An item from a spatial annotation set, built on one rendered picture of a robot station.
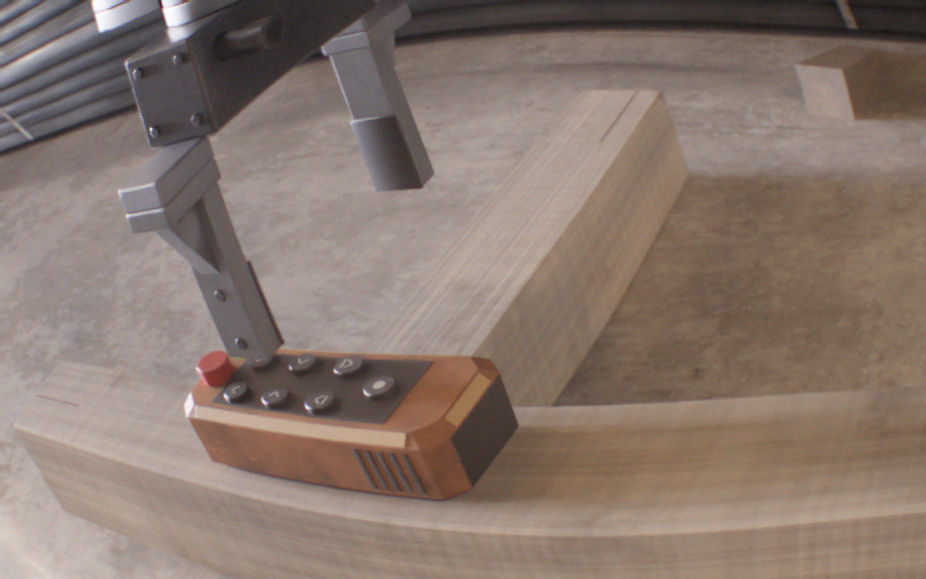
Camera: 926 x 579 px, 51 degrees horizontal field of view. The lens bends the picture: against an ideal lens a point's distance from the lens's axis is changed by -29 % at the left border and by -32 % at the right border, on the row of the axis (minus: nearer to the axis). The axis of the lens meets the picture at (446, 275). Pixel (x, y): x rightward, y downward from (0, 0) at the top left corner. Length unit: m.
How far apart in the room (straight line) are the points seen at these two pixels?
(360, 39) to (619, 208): 0.55
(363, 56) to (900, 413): 0.34
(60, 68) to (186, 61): 1.91
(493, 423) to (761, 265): 0.53
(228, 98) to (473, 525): 0.23
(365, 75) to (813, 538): 0.33
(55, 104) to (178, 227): 2.07
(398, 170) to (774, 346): 0.45
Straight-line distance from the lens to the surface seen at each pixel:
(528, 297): 0.97
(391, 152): 0.62
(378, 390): 0.61
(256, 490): 0.67
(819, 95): 1.36
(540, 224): 1.04
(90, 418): 0.83
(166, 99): 0.50
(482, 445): 0.60
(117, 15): 0.56
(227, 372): 0.68
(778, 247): 1.11
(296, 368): 0.66
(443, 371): 0.62
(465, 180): 1.41
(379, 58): 0.60
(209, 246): 0.51
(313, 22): 0.54
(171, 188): 0.48
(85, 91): 2.44
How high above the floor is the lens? 0.56
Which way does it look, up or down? 27 degrees down
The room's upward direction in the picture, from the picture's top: 21 degrees counter-clockwise
